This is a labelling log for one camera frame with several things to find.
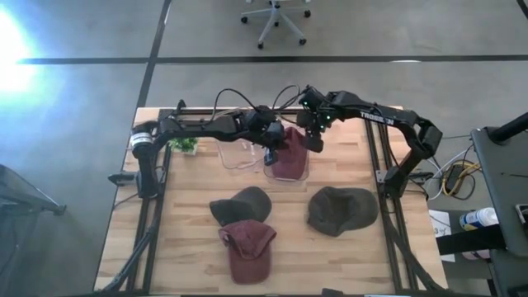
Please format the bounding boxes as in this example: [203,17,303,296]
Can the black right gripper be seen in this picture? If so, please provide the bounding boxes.
[295,107,336,153]

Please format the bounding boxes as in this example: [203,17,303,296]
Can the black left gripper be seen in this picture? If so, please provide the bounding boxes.
[255,120,288,167]

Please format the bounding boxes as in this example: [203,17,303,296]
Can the pink garment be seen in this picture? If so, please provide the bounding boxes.
[271,126,309,181]

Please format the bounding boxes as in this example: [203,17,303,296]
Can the dark olive baseball cap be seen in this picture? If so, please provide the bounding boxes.
[306,186,380,238]
[209,186,273,227]

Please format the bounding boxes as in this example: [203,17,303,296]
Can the maroon baseball cap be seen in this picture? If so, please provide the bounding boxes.
[217,219,278,285]

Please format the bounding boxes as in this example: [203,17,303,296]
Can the clear plastic bin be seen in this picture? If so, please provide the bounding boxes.
[262,125,311,183]
[214,137,267,172]

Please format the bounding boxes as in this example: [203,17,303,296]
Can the green plant in white pot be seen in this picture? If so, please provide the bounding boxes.
[167,136,200,157]

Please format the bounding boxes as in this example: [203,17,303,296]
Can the black table clamp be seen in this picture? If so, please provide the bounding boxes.
[107,171,138,186]
[408,172,434,185]

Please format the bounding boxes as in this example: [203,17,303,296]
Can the white office chair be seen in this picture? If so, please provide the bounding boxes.
[240,0,313,50]

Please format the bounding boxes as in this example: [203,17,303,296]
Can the white paper sheet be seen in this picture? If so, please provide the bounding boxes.
[428,209,457,263]

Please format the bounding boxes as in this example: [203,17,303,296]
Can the black power adapter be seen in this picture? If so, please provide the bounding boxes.
[447,164,467,191]

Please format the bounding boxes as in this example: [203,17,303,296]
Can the white spray bottle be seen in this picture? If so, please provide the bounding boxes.
[459,206,500,232]

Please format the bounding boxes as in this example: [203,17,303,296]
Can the dark grey cart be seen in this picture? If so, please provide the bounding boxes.
[469,125,528,259]

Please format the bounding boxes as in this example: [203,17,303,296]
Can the black pole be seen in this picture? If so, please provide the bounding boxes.
[488,111,528,144]

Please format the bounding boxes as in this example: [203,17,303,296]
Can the dark grey side table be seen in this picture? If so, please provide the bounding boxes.
[0,163,67,297]

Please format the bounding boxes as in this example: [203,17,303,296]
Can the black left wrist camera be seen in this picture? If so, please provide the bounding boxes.
[243,105,276,127]

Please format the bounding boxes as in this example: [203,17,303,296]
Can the black aluminium frame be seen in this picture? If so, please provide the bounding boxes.
[98,98,449,295]

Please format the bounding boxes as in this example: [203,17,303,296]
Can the yellow cable coil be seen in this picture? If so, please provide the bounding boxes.
[441,161,482,198]

